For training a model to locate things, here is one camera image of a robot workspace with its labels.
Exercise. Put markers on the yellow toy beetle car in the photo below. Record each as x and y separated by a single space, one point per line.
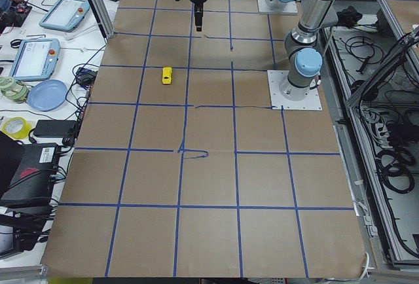
167 75

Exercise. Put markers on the upper teach pendant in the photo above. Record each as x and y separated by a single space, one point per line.
65 15

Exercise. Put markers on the teach pendant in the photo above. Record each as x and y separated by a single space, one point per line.
65 15
35 60

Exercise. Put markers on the lower teach pendant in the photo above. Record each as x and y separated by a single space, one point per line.
35 60

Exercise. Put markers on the blue plate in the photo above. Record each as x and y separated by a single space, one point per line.
47 95

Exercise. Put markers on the black power brick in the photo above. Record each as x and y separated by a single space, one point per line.
54 128

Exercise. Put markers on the green tape rolls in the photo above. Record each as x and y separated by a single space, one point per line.
14 90

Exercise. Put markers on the yellow tape roll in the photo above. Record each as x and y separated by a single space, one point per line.
16 128

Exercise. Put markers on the black computer box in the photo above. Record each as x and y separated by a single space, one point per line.
26 175

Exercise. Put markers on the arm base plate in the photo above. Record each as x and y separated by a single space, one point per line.
284 96
283 7

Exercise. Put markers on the aluminium frame post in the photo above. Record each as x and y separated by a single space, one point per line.
102 18

